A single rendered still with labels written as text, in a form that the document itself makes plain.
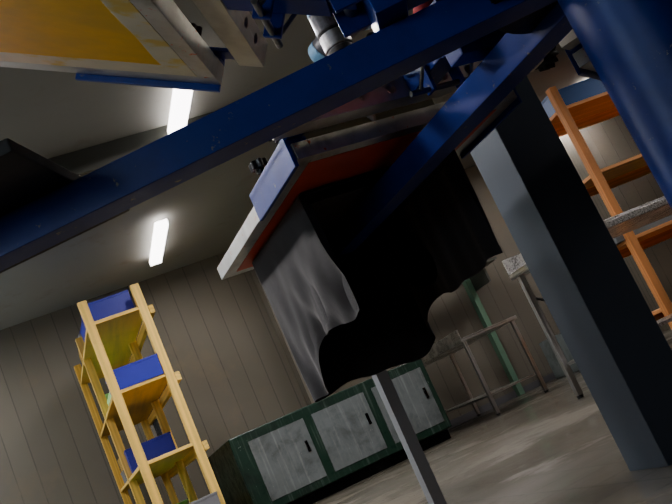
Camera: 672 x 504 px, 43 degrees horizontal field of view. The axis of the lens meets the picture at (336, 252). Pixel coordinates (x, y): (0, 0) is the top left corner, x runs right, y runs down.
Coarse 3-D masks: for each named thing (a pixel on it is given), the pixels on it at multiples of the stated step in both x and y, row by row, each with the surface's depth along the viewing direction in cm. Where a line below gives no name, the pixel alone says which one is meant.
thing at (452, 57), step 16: (336, 0) 125; (352, 0) 125; (368, 0) 122; (384, 0) 121; (400, 0) 121; (416, 0) 129; (336, 16) 135; (368, 16) 134; (384, 16) 123; (400, 16) 125; (352, 32) 134; (496, 32) 154; (464, 48) 150; (480, 48) 152; (464, 64) 155
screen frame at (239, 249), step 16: (512, 96) 197; (416, 112) 186; (432, 112) 188; (496, 112) 201; (352, 128) 179; (368, 128) 181; (384, 128) 182; (400, 128) 183; (416, 128) 186; (480, 128) 208; (304, 144) 174; (320, 144) 175; (336, 144) 177; (352, 144) 178; (368, 144) 183; (464, 144) 216; (304, 160) 175; (288, 192) 191; (272, 208) 197; (256, 224) 204; (240, 240) 218; (256, 240) 218; (224, 256) 233; (240, 256) 226; (224, 272) 237; (240, 272) 243
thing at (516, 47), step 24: (552, 24) 136; (504, 48) 148; (528, 48) 142; (552, 48) 145; (480, 72) 155; (504, 72) 149; (528, 72) 152; (456, 96) 164; (480, 96) 157; (504, 96) 159; (432, 120) 173; (456, 120) 166; (480, 120) 167; (432, 144) 176; (456, 144) 176; (408, 168) 187; (432, 168) 187; (384, 192) 199; (408, 192) 198; (360, 216) 213; (384, 216) 211; (336, 240) 229; (360, 240) 225
